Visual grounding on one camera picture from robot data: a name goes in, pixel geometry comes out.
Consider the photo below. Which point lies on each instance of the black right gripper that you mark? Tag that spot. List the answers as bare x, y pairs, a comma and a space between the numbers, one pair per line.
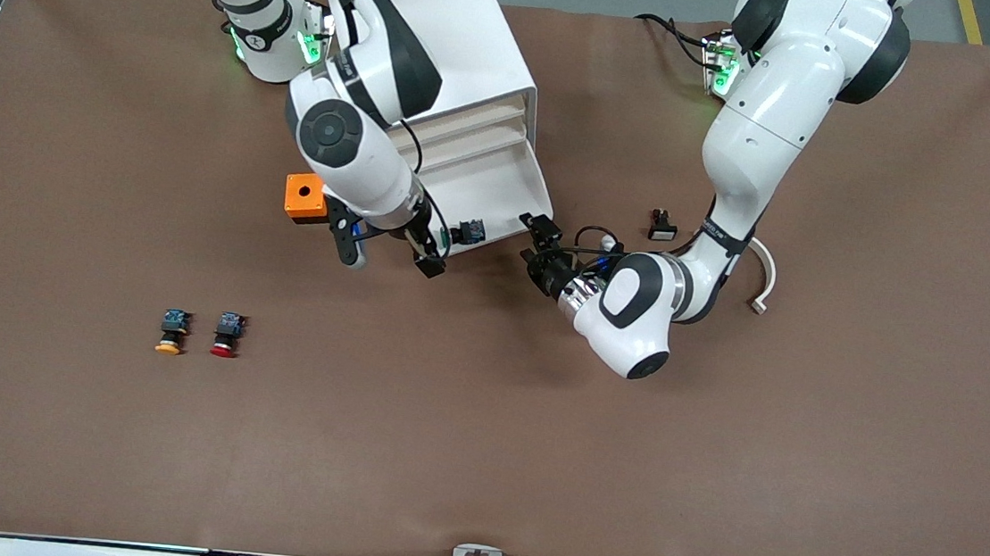
422, 248

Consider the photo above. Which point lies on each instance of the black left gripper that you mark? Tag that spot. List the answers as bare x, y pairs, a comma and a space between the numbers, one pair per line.
549, 273

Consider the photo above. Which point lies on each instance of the green mushroom push button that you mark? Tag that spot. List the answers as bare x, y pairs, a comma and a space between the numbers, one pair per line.
469, 231

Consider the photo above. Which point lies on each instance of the white plastic drawer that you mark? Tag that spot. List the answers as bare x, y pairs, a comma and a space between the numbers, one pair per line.
493, 193

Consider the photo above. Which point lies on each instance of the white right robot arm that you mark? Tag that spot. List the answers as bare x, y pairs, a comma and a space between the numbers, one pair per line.
354, 149

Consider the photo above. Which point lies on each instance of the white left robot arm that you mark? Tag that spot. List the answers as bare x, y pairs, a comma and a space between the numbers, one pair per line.
760, 113

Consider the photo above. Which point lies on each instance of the beige closed drawer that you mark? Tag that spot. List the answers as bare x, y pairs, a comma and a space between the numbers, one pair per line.
488, 156
482, 116
485, 136

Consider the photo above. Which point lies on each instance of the black button with white cap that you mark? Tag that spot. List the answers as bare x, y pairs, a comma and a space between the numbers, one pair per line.
662, 228

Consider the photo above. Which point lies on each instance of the white drawer cabinet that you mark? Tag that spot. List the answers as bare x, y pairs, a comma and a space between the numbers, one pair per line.
471, 34

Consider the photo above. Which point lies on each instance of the red mushroom push button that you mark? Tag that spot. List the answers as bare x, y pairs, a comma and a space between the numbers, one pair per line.
227, 331

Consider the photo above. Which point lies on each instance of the yellow mushroom push button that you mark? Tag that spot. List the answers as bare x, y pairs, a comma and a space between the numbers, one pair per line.
173, 326

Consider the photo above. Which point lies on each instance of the white curved plastic piece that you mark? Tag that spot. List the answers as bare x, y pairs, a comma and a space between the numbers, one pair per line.
766, 270

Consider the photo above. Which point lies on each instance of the orange button enclosure box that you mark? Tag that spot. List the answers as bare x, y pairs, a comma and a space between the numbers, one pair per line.
303, 194

